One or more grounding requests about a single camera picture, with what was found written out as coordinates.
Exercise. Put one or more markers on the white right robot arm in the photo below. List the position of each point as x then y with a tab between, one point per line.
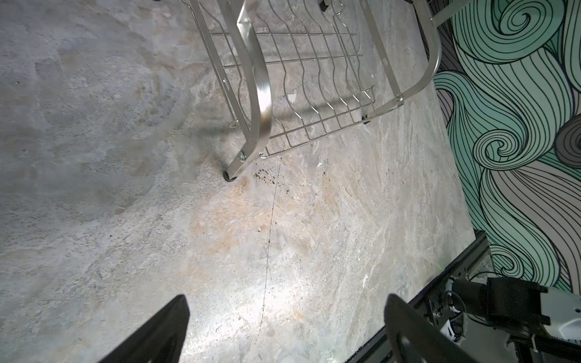
520	307

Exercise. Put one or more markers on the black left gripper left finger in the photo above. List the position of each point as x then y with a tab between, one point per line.
160	339

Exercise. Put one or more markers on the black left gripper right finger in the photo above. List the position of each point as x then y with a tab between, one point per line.
413	339

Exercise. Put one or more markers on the steel two-tier dish rack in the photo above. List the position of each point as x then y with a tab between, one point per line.
294	72

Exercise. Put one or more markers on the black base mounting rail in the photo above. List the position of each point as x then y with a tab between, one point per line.
430	302

